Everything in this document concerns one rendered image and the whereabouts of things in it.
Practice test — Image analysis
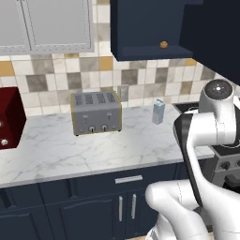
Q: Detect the navy base cabinet door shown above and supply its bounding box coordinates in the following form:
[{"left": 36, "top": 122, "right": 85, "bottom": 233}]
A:
[
  {"left": 44, "top": 192, "right": 128, "bottom": 240},
  {"left": 124, "top": 187, "right": 165, "bottom": 240},
  {"left": 0, "top": 204, "right": 54, "bottom": 240}
]

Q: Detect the navy wall cabinet door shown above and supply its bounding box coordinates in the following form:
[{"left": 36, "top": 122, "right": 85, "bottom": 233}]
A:
[{"left": 110, "top": 0, "right": 195, "bottom": 63}]

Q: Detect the dark red countertop appliance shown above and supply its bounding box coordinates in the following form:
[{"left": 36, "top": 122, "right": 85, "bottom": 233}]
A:
[{"left": 0, "top": 86, "right": 28, "bottom": 151}]

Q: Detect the silver cabinet door handle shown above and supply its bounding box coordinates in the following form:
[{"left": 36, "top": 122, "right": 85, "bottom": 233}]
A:
[
  {"left": 130, "top": 193, "right": 138, "bottom": 220},
  {"left": 117, "top": 195, "right": 125, "bottom": 223}
]

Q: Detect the navy drawer front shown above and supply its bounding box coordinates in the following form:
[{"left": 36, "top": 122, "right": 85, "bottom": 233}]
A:
[
  {"left": 72, "top": 162, "right": 179, "bottom": 199},
  {"left": 0, "top": 183, "right": 45, "bottom": 214}
]

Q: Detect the navy wall cabinet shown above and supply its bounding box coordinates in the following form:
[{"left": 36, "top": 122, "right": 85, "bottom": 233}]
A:
[{"left": 179, "top": 0, "right": 240, "bottom": 86}]

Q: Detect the silver drawer handle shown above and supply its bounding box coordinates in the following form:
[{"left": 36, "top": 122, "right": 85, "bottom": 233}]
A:
[{"left": 113, "top": 174, "right": 144, "bottom": 185}]

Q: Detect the blue-grey boxed food carton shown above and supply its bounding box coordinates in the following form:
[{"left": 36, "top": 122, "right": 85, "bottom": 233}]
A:
[{"left": 151, "top": 98, "right": 166, "bottom": 126}]

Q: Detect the grey four-slot toaster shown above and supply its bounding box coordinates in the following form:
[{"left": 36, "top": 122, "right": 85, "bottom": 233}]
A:
[{"left": 70, "top": 90, "right": 124, "bottom": 137}]

